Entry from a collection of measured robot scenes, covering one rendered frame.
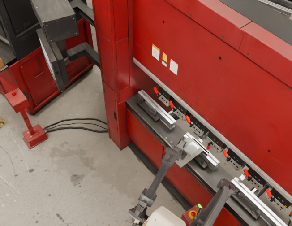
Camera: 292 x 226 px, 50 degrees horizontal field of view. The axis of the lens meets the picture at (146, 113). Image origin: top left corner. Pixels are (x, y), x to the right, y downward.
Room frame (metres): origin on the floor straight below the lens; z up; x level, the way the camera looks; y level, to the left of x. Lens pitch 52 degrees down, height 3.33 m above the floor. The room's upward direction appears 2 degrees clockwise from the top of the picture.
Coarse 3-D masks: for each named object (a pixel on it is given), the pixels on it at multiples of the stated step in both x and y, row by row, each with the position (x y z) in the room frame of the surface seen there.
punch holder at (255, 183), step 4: (252, 168) 1.08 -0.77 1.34; (248, 172) 1.09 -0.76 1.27; (252, 172) 1.07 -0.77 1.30; (256, 172) 1.05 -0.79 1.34; (252, 176) 1.06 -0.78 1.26; (256, 176) 1.04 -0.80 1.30; (260, 176) 1.02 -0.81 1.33; (252, 180) 1.05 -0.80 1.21; (256, 180) 1.03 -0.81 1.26; (260, 180) 1.01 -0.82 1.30; (264, 180) 0.99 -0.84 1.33; (252, 184) 1.03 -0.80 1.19; (256, 184) 1.01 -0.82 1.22; (260, 184) 1.00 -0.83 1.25; (264, 184) 0.98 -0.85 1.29; (256, 188) 1.00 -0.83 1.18; (260, 188) 0.99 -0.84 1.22
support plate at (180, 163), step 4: (184, 140) 1.51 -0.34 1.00; (188, 140) 1.51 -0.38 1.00; (192, 140) 1.52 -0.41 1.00; (188, 144) 1.47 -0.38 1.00; (184, 148) 1.43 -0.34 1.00; (200, 148) 1.44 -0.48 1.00; (196, 152) 1.40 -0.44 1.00; (200, 152) 1.40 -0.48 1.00; (188, 156) 1.35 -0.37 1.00; (192, 156) 1.35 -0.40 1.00; (176, 160) 1.31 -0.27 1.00; (180, 160) 1.32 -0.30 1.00; (184, 160) 1.32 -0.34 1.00; (188, 160) 1.32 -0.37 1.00; (180, 164) 1.28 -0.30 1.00; (184, 164) 1.28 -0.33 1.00
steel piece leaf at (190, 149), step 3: (189, 144) 1.47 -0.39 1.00; (192, 144) 1.47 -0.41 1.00; (186, 147) 1.44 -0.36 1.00; (189, 147) 1.44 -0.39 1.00; (192, 147) 1.45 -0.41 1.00; (195, 147) 1.45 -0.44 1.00; (186, 150) 1.41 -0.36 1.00; (189, 150) 1.41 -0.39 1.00; (192, 150) 1.41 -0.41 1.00; (195, 150) 1.42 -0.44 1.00; (189, 153) 1.38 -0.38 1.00; (192, 153) 1.38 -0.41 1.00
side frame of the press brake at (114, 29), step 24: (96, 0) 2.11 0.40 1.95; (120, 0) 2.05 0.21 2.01; (96, 24) 2.15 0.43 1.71; (120, 24) 2.04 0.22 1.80; (120, 48) 2.03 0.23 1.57; (120, 72) 2.02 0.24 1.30; (144, 72) 2.20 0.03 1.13; (120, 96) 2.01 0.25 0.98; (120, 120) 2.00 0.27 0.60; (120, 144) 1.98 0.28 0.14
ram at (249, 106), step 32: (160, 0) 1.88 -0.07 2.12; (160, 32) 1.87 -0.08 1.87; (192, 32) 1.65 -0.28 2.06; (160, 64) 1.85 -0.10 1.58; (192, 64) 1.61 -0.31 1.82; (224, 64) 1.43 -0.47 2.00; (256, 64) 1.28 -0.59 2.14; (192, 96) 1.57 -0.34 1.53; (224, 96) 1.37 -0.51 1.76; (256, 96) 1.22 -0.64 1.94; (288, 96) 1.10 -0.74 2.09; (224, 128) 1.31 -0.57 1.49; (256, 128) 1.16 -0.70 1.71; (288, 128) 1.04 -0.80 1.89; (256, 160) 1.08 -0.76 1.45; (288, 160) 0.96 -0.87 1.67; (288, 192) 0.87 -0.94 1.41
